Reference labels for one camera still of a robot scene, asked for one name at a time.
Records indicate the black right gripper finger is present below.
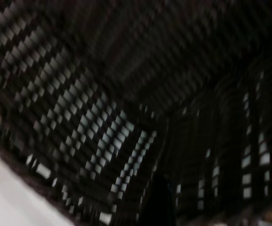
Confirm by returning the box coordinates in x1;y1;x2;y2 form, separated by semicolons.
137;174;178;226

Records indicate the dark brown wicker basket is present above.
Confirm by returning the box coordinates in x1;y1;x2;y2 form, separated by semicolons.
0;0;272;226

